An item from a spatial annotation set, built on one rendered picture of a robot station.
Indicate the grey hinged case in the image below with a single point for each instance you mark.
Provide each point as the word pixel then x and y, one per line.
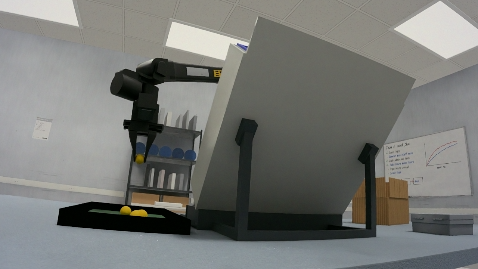
pixel 443 224

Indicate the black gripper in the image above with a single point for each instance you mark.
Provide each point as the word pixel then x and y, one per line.
pixel 139 128

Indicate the blue square frame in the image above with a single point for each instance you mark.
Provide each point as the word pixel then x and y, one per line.
pixel 242 46

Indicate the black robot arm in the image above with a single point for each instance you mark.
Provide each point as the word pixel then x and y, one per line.
pixel 139 87

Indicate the brown cardboard box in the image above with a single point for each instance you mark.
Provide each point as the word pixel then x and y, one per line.
pixel 392 202

